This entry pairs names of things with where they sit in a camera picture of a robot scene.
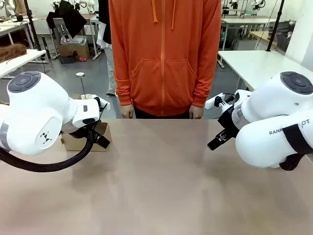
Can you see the thin stand with round disc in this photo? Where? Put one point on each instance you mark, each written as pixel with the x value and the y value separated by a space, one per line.
pixel 80 78

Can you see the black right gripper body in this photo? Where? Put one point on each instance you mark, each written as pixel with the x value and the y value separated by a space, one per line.
pixel 228 122

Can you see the person's left hand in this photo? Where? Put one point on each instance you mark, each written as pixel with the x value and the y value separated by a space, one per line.
pixel 196 112

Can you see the orange hoodie person torso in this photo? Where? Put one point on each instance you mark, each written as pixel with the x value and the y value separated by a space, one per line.
pixel 163 54

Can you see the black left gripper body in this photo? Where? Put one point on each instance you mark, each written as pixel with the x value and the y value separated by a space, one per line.
pixel 78 133

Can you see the white side table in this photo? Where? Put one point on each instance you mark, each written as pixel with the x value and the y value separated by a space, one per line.
pixel 17 62

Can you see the person's right hand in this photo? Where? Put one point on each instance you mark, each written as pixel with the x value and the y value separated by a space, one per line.
pixel 127 111

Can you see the brown cardboard cup carrier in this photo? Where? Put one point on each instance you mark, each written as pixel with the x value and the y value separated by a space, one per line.
pixel 102 129

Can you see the brown furry item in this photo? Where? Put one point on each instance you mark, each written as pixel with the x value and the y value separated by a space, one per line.
pixel 12 52

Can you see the cardboard box on floor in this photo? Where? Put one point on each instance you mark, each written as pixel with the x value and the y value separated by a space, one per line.
pixel 73 50

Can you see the black trousers of person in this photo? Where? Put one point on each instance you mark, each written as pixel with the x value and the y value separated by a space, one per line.
pixel 161 116

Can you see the background person in black top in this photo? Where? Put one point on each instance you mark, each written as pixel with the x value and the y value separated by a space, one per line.
pixel 107 44

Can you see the black hanging cloth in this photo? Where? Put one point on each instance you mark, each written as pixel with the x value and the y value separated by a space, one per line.
pixel 67 17

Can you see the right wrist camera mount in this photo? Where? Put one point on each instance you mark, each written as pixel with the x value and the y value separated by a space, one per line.
pixel 223 101

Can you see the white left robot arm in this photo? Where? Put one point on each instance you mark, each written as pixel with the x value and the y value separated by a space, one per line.
pixel 29 117

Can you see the white power strip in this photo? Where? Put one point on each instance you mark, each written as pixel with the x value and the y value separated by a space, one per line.
pixel 213 101

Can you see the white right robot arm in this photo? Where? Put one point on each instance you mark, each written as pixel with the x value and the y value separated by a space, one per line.
pixel 274 122

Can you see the black vertical pole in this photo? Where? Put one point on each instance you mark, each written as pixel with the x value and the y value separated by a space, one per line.
pixel 33 24
pixel 275 27

